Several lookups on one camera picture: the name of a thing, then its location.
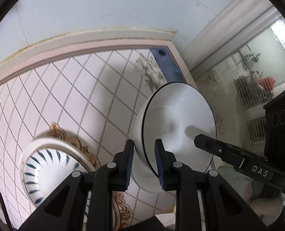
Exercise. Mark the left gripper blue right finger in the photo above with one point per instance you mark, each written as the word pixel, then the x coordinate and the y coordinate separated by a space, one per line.
pixel 167 173

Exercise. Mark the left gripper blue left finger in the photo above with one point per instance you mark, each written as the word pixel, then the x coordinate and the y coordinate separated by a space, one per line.
pixel 122 173

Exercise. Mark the white bowl dark rim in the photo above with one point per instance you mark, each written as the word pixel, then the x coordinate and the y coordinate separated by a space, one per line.
pixel 175 113

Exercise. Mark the blue striped white plate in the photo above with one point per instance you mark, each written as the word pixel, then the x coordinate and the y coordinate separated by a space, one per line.
pixel 45 163

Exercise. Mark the sliding glass door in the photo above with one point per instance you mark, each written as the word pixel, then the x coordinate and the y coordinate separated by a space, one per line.
pixel 238 64

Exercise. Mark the blue smartphone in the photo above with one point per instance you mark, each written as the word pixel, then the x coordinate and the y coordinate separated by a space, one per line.
pixel 167 64

